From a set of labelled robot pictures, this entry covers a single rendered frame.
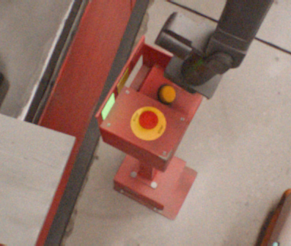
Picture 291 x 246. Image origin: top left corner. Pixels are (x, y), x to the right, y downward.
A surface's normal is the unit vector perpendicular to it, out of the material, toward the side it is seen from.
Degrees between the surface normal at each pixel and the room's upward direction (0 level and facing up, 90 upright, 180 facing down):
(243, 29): 78
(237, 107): 0
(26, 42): 0
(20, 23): 0
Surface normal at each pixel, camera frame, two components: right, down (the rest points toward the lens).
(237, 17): -0.47, 0.80
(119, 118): 0.00, -0.31
